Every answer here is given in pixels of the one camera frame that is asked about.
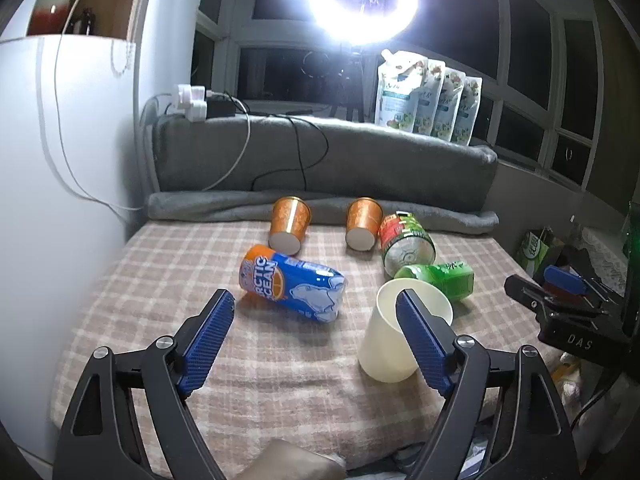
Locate white refill pouch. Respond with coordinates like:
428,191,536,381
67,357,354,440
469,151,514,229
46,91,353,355
432,67,465,141
374,49,427,132
451,77,483,146
413,58,446,136

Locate white refill pouch front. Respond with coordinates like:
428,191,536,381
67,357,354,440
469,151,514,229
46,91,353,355
374,49,427,132

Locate black power adapter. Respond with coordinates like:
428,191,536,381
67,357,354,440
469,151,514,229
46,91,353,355
206,96,238,119

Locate white power strip with plugs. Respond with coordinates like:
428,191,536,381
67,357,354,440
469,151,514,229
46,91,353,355
171,84,207,122

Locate blue orange Arctic Ocean can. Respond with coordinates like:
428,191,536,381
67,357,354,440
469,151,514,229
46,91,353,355
239,245,346,323

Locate white bead curtain chain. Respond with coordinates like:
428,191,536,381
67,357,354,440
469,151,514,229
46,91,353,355
108,37,137,77

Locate black power cable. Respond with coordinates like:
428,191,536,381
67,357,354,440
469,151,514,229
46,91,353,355
209,90,331,193

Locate black tripod stand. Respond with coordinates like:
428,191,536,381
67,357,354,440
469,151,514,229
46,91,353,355
329,51,366,122

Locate orange paper cup left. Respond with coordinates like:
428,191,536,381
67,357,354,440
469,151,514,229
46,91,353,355
269,196,311,256

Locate dark small bottle on shelf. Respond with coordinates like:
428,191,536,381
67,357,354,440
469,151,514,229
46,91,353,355
66,8,96,36

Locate white charging cable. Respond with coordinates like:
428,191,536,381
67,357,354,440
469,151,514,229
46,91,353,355
51,0,253,213

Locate pink plaid table cloth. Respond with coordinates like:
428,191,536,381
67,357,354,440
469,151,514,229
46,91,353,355
49,219,566,480

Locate green grapefruit drink can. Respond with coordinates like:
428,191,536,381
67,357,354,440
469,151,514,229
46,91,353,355
378,211,436,278

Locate red white ceramic vase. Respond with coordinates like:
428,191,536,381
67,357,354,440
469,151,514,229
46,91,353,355
27,0,70,36

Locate orange paper cup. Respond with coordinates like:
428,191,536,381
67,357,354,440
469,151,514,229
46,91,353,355
345,197,383,252
269,196,311,256

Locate orange paper cup right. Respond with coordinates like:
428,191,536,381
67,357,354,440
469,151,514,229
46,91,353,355
345,197,383,252

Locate green tissue box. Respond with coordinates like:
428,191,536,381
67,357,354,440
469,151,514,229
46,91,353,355
515,226,564,278

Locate cream plastic cup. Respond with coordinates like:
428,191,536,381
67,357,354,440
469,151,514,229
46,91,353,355
357,276,456,384

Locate green tea drink carton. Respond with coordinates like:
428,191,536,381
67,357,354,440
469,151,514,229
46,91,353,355
394,261,474,302

